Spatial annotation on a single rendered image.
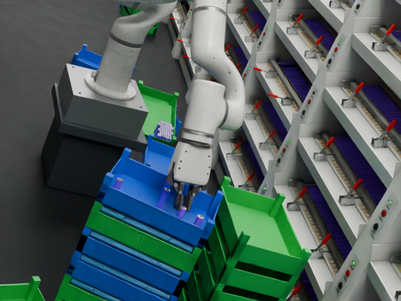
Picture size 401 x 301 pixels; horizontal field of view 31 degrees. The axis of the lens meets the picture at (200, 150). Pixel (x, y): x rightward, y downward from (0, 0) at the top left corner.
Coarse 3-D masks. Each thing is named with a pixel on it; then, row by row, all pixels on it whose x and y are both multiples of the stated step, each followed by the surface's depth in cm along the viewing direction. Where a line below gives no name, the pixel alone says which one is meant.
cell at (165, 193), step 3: (165, 189) 191; (168, 189) 191; (162, 192) 191; (165, 192) 190; (168, 192) 191; (162, 195) 191; (165, 195) 191; (159, 198) 192; (162, 198) 191; (165, 198) 191; (159, 201) 192; (162, 201) 192; (165, 201) 192; (159, 204) 192; (162, 204) 192; (159, 207) 192; (162, 207) 193
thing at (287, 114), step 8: (256, 56) 307; (264, 56) 308; (272, 56) 308; (280, 56) 309; (288, 56) 309; (256, 64) 308; (264, 64) 307; (256, 72) 308; (264, 72) 299; (264, 80) 294; (272, 80) 292; (264, 88) 294; (272, 88) 285; (280, 88) 285; (280, 96) 278; (272, 104) 282; (280, 104) 272; (280, 112) 270; (288, 112) 265; (296, 112) 254; (288, 120) 260; (288, 128) 260
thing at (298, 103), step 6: (270, 60) 306; (276, 66) 299; (282, 72) 294; (282, 78) 288; (288, 84) 283; (282, 90) 281; (288, 90) 279; (294, 96) 273; (294, 102) 271; (300, 102) 268
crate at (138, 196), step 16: (128, 160) 201; (112, 176) 182; (128, 176) 203; (144, 176) 202; (160, 176) 201; (112, 192) 183; (128, 192) 195; (144, 192) 198; (160, 192) 202; (128, 208) 184; (144, 208) 183; (160, 208) 183; (192, 208) 201; (208, 208) 202; (160, 224) 184; (176, 224) 183; (192, 224) 183; (208, 224) 182; (192, 240) 184
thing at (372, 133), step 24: (336, 72) 238; (360, 72) 239; (336, 96) 233; (360, 96) 229; (384, 96) 230; (360, 120) 218; (384, 120) 213; (360, 144) 209; (384, 144) 202; (384, 168) 193
